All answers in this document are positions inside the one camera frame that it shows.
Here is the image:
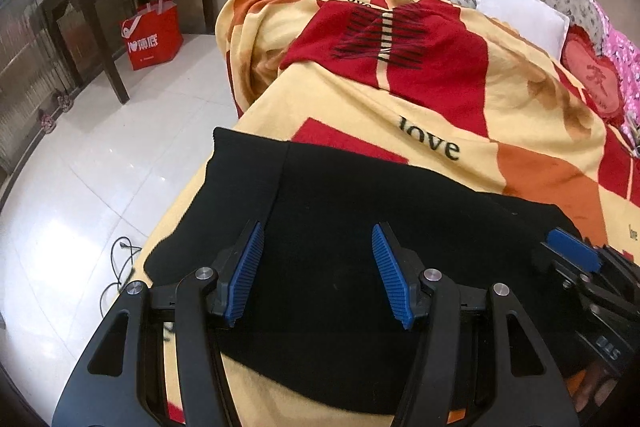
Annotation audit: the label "white pillow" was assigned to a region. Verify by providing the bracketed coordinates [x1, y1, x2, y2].
[474, 0, 571, 58]

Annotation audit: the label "pink floral cloth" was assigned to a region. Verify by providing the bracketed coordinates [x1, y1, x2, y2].
[595, 0, 640, 108]

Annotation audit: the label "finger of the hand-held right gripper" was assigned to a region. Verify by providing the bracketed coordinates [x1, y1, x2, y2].
[531, 243, 603, 314]
[546, 228, 640, 275]

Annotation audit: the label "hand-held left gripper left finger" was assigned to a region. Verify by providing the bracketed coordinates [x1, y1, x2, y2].
[52, 221, 266, 427]

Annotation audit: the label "black pants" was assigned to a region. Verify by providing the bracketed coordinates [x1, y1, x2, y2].
[142, 127, 587, 413]

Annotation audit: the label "black cable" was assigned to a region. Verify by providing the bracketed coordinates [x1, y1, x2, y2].
[97, 236, 146, 319]

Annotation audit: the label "red shopping bag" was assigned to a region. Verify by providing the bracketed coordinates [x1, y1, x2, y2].
[119, 0, 184, 72]

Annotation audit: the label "red heart cushion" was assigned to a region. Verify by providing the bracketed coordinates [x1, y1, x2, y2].
[562, 24, 628, 124]

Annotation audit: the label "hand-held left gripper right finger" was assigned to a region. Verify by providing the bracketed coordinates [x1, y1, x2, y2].
[371, 222, 583, 427]

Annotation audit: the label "yellow red printed blanket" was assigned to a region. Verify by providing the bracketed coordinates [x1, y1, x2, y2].
[145, 0, 640, 427]

